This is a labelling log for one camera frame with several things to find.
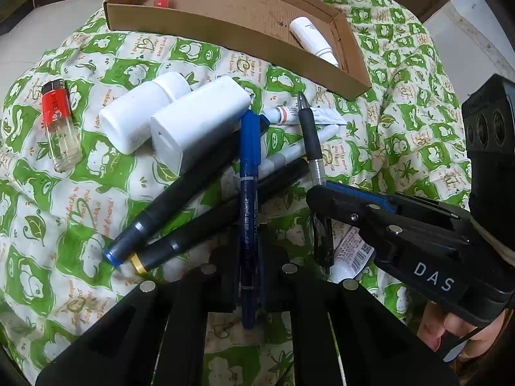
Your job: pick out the white and grey marker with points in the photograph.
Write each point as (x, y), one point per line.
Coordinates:
(289, 153)

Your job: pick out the white charger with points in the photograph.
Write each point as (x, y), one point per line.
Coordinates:
(197, 124)

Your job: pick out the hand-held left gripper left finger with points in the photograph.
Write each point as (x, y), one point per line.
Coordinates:
(225, 285)

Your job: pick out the person's right hand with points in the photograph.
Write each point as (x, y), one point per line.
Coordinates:
(434, 325)

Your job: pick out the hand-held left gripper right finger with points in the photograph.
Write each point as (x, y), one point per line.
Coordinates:
(277, 285)

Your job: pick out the white cosmetic tube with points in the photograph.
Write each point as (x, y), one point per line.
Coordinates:
(308, 34)

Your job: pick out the blue pen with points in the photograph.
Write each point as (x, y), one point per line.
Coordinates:
(249, 193)

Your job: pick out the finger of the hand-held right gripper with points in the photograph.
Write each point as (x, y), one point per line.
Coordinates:
(334, 203)
(370, 197)

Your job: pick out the pale tube with barcode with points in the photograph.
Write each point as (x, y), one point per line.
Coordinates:
(356, 255)

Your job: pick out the white pill bottle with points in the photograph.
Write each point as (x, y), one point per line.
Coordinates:
(132, 116)

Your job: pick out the black and silver gel pen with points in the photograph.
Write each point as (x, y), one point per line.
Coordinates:
(310, 132)

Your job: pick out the shallow cardboard box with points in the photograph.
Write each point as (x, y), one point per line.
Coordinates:
(241, 12)

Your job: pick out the black marker with blue ends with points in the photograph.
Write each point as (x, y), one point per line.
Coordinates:
(173, 209)

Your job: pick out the green and white printed blanket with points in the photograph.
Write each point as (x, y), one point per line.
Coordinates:
(189, 54)

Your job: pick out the small white ointment tube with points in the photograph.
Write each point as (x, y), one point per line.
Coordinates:
(318, 115)

